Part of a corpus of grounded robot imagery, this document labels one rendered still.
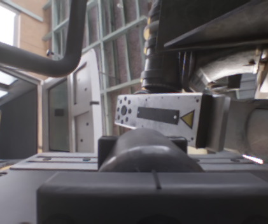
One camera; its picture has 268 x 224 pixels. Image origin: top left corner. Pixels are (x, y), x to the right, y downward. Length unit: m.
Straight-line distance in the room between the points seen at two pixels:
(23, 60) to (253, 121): 0.40
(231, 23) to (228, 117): 0.13
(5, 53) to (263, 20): 0.40
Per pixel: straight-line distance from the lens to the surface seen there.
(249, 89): 5.61
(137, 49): 3.19
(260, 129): 0.28
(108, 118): 3.04
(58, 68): 0.41
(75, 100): 2.19
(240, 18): 0.29
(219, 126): 0.25
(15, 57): 0.38
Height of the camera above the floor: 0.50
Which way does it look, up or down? 56 degrees up
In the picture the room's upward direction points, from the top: 99 degrees clockwise
